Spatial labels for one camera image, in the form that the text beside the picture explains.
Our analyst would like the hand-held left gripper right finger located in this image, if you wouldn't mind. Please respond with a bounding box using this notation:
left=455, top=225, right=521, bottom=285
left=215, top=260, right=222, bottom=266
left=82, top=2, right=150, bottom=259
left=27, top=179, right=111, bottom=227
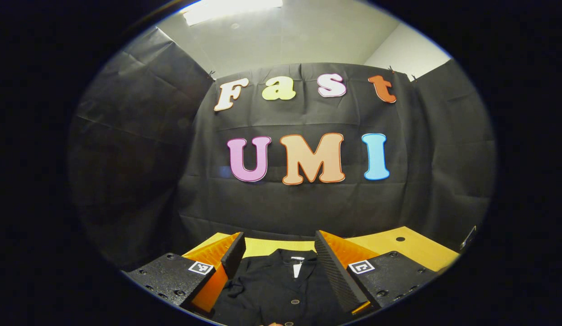
left=314, top=230, right=440, bottom=316

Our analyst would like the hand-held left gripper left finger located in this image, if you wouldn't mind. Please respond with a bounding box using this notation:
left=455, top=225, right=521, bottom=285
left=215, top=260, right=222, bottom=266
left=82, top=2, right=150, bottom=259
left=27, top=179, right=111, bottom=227
left=122, top=232, right=246, bottom=316

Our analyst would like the black backdrop cloth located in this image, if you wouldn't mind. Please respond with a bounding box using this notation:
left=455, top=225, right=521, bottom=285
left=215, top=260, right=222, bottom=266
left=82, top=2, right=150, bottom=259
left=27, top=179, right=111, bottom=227
left=68, top=27, right=496, bottom=268

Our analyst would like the black buttoned shirt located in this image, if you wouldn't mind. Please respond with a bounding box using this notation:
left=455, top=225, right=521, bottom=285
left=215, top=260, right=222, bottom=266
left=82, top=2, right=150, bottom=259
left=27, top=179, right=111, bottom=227
left=211, top=248, right=354, bottom=326

